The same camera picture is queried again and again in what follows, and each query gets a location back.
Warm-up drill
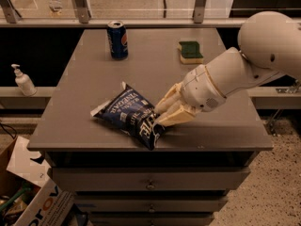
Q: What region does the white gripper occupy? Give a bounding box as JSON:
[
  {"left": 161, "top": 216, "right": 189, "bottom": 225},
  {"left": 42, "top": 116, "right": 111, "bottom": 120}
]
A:
[{"left": 154, "top": 65, "right": 227, "bottom": 127}]

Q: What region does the blue chip bag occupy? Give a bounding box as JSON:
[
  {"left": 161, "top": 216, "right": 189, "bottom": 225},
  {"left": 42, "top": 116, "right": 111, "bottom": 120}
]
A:
[{"left": 90, "top": 82, "right": 165, "bottom": 151}]

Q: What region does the blue pepsi can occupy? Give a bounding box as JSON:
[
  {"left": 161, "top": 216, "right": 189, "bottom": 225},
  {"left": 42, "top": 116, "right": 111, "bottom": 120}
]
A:
[{"left": 107, "top": 21, "right": 128, "bottom": 60}]

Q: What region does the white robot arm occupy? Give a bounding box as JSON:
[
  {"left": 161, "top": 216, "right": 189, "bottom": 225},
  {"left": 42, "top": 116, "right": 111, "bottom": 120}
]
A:
[{"left": 154, "top": 11, "right": 301, "bottom": 127}]

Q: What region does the green yellow sponge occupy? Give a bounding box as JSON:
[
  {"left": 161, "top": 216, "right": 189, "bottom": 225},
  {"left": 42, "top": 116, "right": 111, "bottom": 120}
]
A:
[{"left": 178, "top": 41, "right": 203, "bottom": 64}]

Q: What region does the grey drawer cabinet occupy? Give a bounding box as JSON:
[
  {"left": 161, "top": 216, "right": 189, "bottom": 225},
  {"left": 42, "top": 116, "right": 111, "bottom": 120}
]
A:
[{"left": 29, "top": 28, "right": 272, "bottom": 226}]

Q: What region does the top grey drawer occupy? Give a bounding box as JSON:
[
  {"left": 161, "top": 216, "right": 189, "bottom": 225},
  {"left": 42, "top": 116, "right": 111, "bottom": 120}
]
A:
[{"left": 51, "top": 167, "right": 250, "bottom": 191}]

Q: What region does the grey drawer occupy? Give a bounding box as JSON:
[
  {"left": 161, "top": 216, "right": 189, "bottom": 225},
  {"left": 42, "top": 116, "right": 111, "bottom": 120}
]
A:
[
  {"left": 90, "top": 213, "right": 214, "bottom": 226},
  {"left": 74, "top": 195, "right": 228, "bottom": 213},
  {"left": 51, "top": 167, "right": 250, "bottom": 191}
]

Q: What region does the bottom grey drawer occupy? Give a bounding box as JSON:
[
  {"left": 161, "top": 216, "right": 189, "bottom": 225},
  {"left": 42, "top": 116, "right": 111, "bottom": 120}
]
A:
[{"left": 90, "top": 213, "right": 214, "bottom": 226}]

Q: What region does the middle grey drawer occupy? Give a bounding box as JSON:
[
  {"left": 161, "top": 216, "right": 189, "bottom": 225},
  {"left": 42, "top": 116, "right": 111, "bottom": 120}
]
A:
[{"left": 74, "top": 195, "right": 228, "bottom": 213}]

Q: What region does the white pump bottle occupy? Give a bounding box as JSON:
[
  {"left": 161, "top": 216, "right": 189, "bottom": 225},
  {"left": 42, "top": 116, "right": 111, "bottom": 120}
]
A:
[{"left": 11, "top": 64, "right": 37, "bottom": 96}]

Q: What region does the white printed cardboard box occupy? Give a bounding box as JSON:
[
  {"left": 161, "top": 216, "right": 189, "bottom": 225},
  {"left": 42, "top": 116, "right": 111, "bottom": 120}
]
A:
[{"left": 7, "top": 137, "right": 73, "bottom": 226}]

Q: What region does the brown cardboard box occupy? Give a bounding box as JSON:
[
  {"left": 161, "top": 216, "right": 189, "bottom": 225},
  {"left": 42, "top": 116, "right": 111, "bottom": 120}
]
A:
[{"left": 0, "top": 139, "right": 22, "bottom": 197}]

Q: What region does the middle metal railing post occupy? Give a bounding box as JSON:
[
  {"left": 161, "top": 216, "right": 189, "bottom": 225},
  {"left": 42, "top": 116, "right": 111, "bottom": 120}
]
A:
[{"left": 72, "top": 0, "right": 91, "bottom": 24}]

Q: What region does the green hose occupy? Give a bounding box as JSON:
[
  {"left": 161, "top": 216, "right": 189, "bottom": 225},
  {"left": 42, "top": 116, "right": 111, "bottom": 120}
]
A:
[{"left": 0, "top": 186, "right": 32, "bottom": 212}]

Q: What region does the left metal railing post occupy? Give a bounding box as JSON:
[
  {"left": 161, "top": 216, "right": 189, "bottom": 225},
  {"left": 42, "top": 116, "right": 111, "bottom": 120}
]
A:
[{"left": 0, "top": 0, "right": 21, "bottom": 24}]

